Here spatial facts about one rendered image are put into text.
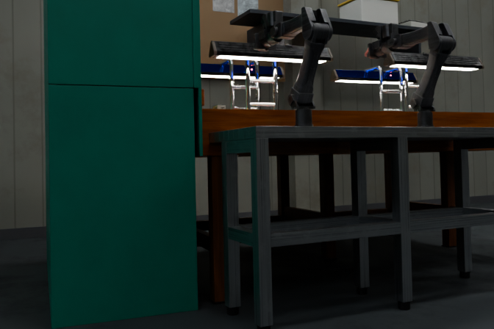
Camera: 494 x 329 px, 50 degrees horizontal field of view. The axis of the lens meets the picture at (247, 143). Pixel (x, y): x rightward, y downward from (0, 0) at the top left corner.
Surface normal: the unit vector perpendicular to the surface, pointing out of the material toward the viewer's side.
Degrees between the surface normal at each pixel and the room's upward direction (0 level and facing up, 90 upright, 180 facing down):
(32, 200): 90
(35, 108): 90
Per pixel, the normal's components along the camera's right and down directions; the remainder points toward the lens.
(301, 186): 0.42, -0.04
